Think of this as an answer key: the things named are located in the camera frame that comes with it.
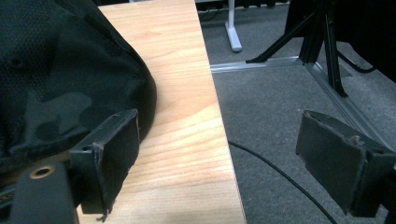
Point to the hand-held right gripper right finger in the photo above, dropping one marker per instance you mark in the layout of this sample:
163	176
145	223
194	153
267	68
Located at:
336	155

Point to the black metal stand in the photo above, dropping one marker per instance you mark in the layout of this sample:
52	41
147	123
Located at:
320	40

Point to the aluminium floor rail frame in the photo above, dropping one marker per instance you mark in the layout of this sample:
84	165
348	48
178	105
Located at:
311	71

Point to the black curtain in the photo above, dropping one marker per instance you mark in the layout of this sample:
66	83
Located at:
364	28

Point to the white table leg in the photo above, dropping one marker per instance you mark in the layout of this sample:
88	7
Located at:
233	29

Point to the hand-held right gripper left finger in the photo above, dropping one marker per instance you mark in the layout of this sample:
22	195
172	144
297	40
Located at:
107	161

